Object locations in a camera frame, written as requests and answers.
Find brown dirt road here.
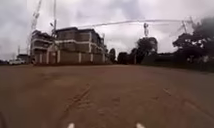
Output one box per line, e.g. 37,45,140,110
0,63,214,128

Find dark tree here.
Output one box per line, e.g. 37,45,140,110
134,36,159,65

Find construction crane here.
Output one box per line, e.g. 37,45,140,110
26,0,43,54

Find dark bushes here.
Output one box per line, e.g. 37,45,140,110
108,47,139,65

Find dark trees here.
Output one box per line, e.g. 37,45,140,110
172,16,214,72

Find white vehicle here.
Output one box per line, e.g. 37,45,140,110
8,58,26,66

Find tower crane with long jib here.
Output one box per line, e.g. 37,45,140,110
77,18,196,38

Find unfinished concrete building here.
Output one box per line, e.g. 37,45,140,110
29,26,109,66

